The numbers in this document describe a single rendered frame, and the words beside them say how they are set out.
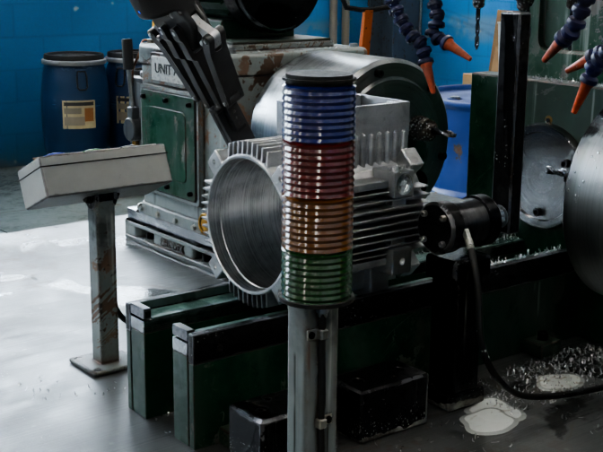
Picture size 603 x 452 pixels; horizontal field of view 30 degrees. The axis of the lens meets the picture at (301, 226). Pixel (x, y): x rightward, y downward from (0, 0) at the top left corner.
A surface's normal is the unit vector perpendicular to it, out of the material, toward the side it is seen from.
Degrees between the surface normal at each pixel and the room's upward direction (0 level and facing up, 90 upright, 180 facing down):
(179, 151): 90
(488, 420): 0
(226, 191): 111
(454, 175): 80
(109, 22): 90
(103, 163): 67
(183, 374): 90
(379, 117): 90
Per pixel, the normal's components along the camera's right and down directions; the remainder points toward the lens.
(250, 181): 0.56, 0.58
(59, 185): 0.56, -0.21
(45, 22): 0.63, 0.19
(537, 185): -0.79, 0.14
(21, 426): 0.01, -0.97
